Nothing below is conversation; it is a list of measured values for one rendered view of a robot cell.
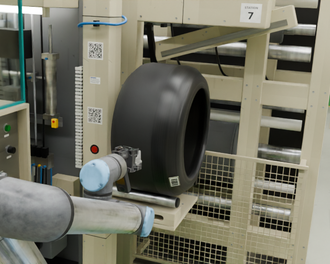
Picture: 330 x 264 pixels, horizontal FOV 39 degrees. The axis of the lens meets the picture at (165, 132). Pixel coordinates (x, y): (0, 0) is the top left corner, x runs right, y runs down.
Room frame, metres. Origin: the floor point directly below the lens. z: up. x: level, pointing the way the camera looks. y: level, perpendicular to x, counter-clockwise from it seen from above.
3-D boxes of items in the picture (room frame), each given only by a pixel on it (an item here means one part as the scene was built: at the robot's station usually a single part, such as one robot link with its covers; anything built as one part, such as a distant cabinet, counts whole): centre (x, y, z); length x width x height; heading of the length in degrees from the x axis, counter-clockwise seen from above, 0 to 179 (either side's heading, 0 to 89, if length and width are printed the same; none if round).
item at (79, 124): (2.12, 0.39, 1.19); 0.05 x 0.04 x 0.48; 161
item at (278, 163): (2.30, -0.27, 0.65); 0.90 x 0.02 x 0.70; 71
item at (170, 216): (1.93, 0.10, 0.83); 0.36 x 0.09 x 0.06; 71
